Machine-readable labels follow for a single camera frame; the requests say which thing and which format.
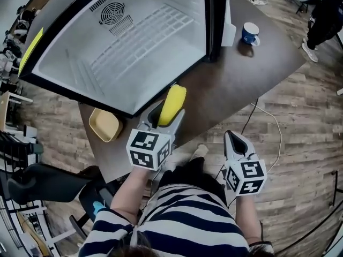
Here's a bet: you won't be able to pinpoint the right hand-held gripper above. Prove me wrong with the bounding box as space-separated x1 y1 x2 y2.
223 130 268 197

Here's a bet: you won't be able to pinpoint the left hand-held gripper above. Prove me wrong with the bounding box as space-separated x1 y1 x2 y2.
125 100 186 171

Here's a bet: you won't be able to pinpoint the yellow corn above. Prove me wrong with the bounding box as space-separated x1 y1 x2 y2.
156 84 188 127

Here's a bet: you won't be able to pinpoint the black mini fridge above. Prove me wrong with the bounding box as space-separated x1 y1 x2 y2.
17 0 236 118

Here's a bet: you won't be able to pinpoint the person's left forearm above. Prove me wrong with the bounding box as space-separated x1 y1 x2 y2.
110 167 151 226

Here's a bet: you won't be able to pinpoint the person's right forearm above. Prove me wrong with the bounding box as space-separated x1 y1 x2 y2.
235 194 262 245

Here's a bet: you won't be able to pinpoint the person's beige shoe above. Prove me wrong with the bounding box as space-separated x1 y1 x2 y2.
190 144 210 160

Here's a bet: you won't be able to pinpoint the person's black trousers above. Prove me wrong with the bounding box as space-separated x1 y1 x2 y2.
159 156 228 206

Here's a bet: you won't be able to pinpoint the yellow plastic basin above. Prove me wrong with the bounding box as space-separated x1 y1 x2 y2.
88 107 123 143

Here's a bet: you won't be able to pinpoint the person's striped shirt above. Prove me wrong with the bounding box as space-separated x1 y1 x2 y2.
77 183 274 257

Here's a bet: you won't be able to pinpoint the black metal stand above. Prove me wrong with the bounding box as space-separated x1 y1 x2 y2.
275 170 343 254

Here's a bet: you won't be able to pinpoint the blue cloth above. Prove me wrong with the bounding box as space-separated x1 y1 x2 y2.
92 201 107 215

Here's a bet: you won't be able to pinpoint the blue mug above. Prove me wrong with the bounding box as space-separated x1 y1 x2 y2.
241 22 261 47

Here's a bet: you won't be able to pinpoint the black mesh office chair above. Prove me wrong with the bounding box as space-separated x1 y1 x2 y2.
7 162 118 238

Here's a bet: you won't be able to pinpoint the white side table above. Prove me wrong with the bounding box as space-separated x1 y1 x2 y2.
0 91 33 131

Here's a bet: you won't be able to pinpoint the white shelf unit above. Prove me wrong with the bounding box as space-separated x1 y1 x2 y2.
0 196 77 257

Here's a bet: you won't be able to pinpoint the thin black floor cable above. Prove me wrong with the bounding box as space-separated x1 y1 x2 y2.
240 98 260 135

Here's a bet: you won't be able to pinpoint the white floor cable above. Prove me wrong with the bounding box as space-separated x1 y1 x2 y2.
250 102 284 173

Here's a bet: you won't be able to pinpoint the black wire rack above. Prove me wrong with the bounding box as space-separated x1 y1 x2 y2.
0 131 43 171

